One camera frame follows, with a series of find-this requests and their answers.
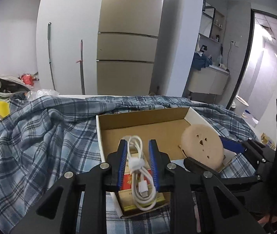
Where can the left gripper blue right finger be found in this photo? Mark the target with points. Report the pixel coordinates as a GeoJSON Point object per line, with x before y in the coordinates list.
{"type": "Point", "coordinates": [201, 202]}

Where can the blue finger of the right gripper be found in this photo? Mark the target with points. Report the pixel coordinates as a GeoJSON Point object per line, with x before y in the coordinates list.
{"type": "Point", "coordinates": [233, 144]}
{"type": "Point", "coordinates": [195, 171]}

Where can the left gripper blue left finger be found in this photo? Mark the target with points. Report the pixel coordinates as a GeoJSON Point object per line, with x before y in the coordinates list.
{"type": "Point", "coordinates": [76, 203]}

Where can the beige round plush cushion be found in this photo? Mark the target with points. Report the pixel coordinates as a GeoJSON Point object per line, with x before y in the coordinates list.
{"type": "Point", "coordinates": [202, 143]}

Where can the yellow cigarette pack on table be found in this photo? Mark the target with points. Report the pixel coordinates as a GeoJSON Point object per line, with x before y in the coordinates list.
{"type": "Point", "coordinates": [266, 140]}

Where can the shallow cardboard box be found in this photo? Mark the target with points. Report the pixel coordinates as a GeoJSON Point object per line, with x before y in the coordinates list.
{"type": "Point", "coordinates": [166, 126]}

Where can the red white cigarette pack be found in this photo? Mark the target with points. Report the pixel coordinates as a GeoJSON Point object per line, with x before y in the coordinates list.
{"type": "Point", "coordinates": [143, 189]}

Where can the blue plaid cloth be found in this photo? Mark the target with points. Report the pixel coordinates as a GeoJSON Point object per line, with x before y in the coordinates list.
{"type": "Point", "coordinates": [43, 139]}

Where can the beige bathroom vanity cabinet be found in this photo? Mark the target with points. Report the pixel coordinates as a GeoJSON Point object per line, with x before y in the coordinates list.
{"type": "Point", "coordinates": [210, 80]}

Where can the blue clothes pile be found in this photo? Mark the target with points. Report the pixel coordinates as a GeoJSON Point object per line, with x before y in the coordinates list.
{"type": "Point", "coordinates": [200, 61]}

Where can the red snack bag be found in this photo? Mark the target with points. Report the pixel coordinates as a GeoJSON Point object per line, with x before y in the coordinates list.
{"type": "Point", "coordinates": [29, 79]}

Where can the grey folded bag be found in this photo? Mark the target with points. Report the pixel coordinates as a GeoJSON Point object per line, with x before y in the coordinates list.
{"type": "Point", "coordinates": [10, 85]}

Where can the gold three-door refrigerator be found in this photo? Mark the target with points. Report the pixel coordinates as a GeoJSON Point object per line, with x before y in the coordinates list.
{"type": "Point", "coordinates": [127, 41]}

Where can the bathroom wall shelf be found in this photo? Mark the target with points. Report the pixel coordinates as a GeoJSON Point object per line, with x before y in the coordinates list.
{"type": "Point", "coordinates": [212, 23]}

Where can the grey mop handle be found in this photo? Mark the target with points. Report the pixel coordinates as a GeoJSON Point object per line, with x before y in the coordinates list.
{"type": "Point", "coordinates": [49, 53]}

